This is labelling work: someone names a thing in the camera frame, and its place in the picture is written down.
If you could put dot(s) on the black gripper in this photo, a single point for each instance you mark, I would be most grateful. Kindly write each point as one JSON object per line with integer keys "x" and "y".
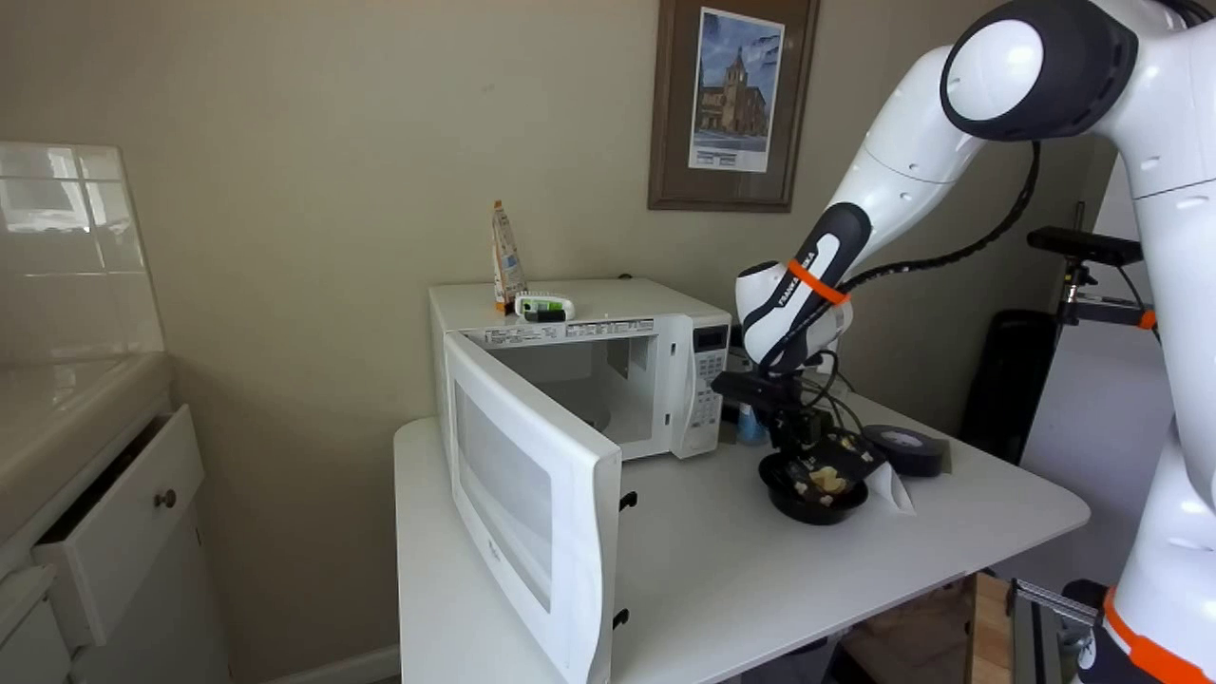
{"x": 791, "y": 405}

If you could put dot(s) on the black popcorn packet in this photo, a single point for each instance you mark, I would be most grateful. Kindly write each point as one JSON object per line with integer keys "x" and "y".
{"x": 862, "y": 457}

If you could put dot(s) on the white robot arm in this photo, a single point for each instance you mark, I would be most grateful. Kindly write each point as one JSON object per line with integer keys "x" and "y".
{"x": 912, "y": 137}

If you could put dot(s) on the popcorn pile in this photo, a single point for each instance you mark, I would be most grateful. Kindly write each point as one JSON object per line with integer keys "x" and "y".
{"x": 831, "y": 482}

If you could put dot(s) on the black bowl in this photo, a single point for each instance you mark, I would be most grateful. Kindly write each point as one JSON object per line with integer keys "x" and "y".
{"x": 800, "y": 505}

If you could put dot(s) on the blue label bottle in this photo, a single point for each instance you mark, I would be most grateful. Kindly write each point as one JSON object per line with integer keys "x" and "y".
{"x": 752, "y": 426}

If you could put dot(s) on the white paper napkin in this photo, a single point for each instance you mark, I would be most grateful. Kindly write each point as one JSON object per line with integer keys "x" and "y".
{"x": 891, "y": 488}

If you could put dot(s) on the black upright panel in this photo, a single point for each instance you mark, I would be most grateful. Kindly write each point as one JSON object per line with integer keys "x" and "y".
{"x": 1007, "y": 382}

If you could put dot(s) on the wooden board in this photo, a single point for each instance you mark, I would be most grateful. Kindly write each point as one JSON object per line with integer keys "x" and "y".
{"x": 935, "y": 633}

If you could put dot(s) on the white microwave oven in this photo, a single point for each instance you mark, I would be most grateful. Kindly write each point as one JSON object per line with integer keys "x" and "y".
{"x": 546, "y": 482}

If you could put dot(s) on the white board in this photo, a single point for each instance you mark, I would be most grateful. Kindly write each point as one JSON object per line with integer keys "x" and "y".
{"x": 1104, "y": 433}

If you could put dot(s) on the small white green container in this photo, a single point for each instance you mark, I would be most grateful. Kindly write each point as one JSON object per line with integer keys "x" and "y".
{"x": 546, "y": 310}

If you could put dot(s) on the framed picture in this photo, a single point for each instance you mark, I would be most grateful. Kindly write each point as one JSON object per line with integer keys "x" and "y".
{"x": 736, "y": 101}

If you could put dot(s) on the clear bottle with label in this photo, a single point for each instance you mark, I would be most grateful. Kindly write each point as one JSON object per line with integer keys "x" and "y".
{"x": 506, "y": 259}

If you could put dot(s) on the round drawer knob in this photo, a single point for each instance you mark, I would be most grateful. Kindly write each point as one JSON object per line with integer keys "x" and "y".
{"x": 165, "y": 500}

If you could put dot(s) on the white cabinet drawer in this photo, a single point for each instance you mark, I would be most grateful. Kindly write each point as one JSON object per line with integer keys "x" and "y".
{"x": 120, "y": 533}

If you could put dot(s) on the white cabinet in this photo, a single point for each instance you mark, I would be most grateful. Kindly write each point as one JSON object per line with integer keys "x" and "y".
{"x": 76, "y": 633}

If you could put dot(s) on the aluminium profile frame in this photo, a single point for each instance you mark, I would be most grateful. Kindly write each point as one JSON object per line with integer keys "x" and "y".
{"x": 1047, "y": 629}

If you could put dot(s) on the black camera on tripod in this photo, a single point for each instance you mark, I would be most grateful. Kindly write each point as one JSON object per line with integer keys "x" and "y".
{"x": 1085, "y": 244}

